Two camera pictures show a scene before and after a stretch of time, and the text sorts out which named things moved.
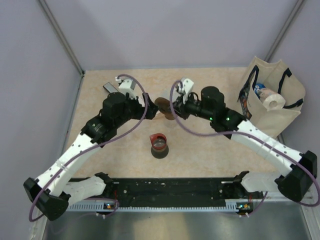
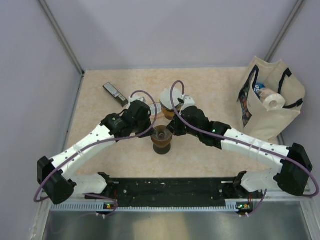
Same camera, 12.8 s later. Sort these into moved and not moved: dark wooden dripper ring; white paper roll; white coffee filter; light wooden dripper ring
Moved: dark wooden dripper ring
Not moved: white coffee filter; white paper roll; light wooden dripper ring
